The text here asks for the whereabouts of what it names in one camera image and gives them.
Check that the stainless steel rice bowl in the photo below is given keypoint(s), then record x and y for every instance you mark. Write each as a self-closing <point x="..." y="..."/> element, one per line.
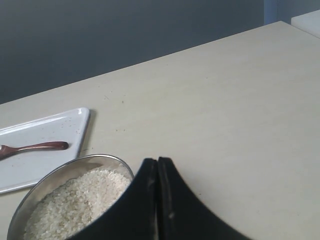
<point x="70" y="170"/>

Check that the white rectangular plastic tray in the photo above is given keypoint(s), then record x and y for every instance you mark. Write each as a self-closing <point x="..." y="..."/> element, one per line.
<point x="25" y="169"/>

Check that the white adjacent table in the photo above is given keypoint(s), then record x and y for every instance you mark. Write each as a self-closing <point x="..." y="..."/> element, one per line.
<point x="309" y="23"/>

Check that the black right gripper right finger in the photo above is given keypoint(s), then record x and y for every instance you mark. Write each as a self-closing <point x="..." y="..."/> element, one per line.
<point x="181" y="215"/>

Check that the white uncooked rice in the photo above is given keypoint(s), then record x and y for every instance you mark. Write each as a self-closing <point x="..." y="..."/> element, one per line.
<point x="75" y="204"/>

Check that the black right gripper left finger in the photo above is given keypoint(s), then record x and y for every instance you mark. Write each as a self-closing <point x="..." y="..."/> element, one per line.
<point x="133" y="215"/>

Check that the dark red wooden spoon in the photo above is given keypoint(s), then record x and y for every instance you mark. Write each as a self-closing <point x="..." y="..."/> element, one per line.
<point x="6" y="151"/>

